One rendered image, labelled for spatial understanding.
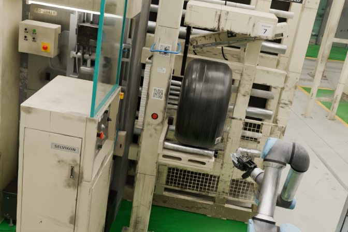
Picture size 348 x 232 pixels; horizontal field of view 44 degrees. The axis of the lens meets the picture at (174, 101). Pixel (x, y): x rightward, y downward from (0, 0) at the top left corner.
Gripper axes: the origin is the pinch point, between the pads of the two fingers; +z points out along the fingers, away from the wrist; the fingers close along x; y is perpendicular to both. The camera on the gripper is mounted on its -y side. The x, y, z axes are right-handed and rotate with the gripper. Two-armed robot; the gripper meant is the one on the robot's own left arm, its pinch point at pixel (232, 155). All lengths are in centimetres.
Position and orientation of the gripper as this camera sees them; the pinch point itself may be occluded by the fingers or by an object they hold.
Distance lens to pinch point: 269.1
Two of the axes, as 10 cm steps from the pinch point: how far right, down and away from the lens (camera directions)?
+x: -8.4, 3.7, -4.0
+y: -0.6, -7.9, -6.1
